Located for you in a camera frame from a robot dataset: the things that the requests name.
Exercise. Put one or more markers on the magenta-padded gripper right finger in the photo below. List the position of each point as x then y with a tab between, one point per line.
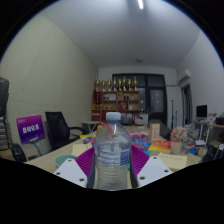
140	158

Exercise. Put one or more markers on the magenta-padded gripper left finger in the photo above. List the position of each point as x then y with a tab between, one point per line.
85	161

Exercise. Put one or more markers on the clear plastic water bottle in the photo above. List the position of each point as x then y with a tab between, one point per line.
112	156

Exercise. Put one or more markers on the pink patterned box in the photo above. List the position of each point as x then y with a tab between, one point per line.
139	135

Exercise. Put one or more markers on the orange printed book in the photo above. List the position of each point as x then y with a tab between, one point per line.
160	146

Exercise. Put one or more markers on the small orange upright box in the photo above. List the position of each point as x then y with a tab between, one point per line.
154	132

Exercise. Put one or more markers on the small white side table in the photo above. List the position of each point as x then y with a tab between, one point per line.
90	124

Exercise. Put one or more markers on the black office chair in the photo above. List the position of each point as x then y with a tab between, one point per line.
58	130

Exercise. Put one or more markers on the pink flowers in white pot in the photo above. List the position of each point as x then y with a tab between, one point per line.
179	135

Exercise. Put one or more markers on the black microphone stand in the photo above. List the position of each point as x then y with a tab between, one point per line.
173	115

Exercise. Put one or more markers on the wooden shelf unit with trophies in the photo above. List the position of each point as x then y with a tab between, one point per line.
116	103

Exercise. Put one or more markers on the dark glass double door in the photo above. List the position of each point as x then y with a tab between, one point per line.
155	98

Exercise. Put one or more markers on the purple sign board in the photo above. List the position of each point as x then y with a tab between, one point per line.
30	129

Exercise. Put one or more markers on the black padded chair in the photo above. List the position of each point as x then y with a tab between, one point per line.
18	152

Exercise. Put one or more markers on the black computer monitor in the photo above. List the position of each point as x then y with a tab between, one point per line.
201	111

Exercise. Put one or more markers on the cluttered wooden side desk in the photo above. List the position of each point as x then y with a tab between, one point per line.
213	128

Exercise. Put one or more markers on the silver ribbed suitcase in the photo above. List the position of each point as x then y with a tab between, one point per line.
3	133

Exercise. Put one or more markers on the dark suitcase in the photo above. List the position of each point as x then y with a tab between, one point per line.
3	96

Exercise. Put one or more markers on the ceiling tube light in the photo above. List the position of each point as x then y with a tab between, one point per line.
140	4

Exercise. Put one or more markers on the white wall air conditioner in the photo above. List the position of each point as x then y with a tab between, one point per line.
184	75

